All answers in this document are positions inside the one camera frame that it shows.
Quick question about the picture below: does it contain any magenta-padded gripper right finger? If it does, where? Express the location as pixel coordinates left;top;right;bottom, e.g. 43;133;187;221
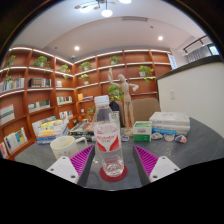
133;144;181;187

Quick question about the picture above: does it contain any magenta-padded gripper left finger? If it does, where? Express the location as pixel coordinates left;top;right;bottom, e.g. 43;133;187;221
46;144;96;188

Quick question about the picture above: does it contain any clear plastic water bottle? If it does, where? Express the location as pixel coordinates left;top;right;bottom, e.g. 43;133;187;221
92;94;125;178

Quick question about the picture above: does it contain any cream ceramic mug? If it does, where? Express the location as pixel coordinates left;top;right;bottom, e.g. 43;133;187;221
49;135;88;160

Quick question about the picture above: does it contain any flat round red coaster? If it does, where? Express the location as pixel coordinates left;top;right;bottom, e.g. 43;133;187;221
99;164;129;183

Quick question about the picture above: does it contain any green and white box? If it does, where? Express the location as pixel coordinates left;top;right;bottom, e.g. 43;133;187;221
132;120;153;143

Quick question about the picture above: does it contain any flat dark book pile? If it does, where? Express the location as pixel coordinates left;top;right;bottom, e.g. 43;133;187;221
69;121;95;138

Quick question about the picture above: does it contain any stack of colourful books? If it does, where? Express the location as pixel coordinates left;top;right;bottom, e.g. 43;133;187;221
35;119;70;145

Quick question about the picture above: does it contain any beige upholstered chair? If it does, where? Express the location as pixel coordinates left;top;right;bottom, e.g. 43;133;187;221
128;97;162;124

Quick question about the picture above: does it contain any dark office chair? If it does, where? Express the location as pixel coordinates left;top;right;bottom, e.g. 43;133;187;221
109;100;125;128

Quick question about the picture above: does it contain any wooden artist mannequin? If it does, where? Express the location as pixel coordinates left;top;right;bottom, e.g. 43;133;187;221
107;68;140;136

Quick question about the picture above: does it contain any white paper sign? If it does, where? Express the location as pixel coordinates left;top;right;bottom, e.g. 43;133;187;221
167;53;178;70

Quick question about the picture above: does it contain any grey window curtain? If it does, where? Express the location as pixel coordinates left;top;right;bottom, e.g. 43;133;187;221
185;44;212;64

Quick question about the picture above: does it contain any dark framed window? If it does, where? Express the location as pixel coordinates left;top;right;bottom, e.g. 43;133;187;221
208;43;221;57

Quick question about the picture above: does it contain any ceiling air vent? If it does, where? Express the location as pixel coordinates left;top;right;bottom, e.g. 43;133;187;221
121;15;149;23

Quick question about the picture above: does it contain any branched ceiling lamp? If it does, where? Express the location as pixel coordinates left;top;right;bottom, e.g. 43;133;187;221
73;0;133;18

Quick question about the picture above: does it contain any wooden wall shelf unit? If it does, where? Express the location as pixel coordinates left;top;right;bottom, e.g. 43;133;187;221
0;45;173;159

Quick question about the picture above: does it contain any black ceiling track rail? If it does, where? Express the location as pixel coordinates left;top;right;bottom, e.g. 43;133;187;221
182;34;209;54

